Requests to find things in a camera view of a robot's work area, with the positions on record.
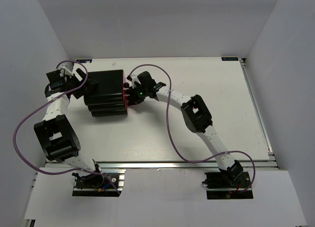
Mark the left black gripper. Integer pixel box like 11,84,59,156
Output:
64,69,98,100

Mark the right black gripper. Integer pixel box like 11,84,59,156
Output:
128,84,148,106

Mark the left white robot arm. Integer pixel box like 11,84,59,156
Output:
34,64,104,187

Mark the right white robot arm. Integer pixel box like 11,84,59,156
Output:
127,71,243,187

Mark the black drawer cabinet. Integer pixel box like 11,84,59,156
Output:
84,69,127,117

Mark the blue label sticker left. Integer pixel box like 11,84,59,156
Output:
76,59,92,64

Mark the blue label sticker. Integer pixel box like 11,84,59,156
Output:
76,59,92,64
221,57,239,61

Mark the blue label sticker right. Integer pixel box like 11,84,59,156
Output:
221,57,239,61

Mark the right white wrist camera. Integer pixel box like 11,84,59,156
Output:
127,74,141,88

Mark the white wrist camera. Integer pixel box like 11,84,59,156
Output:
127,74,141,88
57,62,73,76

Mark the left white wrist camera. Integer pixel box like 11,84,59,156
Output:
57,62,73,76

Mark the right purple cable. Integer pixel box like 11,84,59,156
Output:
129,64,256,194

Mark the purple cable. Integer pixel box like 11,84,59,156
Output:
12,60,121,195
129,64,256,194

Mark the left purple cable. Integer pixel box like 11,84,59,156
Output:
12,60,121,195

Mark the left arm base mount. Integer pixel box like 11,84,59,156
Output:
72,165,122,197

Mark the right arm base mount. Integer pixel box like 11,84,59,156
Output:
201,171,253,200

